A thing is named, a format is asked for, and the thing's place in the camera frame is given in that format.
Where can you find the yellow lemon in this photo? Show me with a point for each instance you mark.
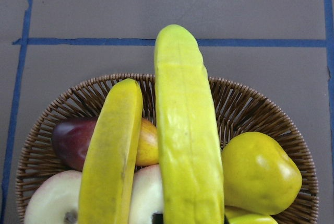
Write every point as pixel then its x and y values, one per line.
pixel 259 176

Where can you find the brown wicker basket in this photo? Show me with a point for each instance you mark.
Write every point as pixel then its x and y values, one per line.
pixel 239 109

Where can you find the yellow star fruit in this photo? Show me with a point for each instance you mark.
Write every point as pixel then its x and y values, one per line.
pixel 238 215

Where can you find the red yellow apple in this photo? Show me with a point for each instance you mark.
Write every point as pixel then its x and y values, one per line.
pixel 147 150

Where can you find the dark red mango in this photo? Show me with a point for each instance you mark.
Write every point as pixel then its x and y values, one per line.
pixel 71 138

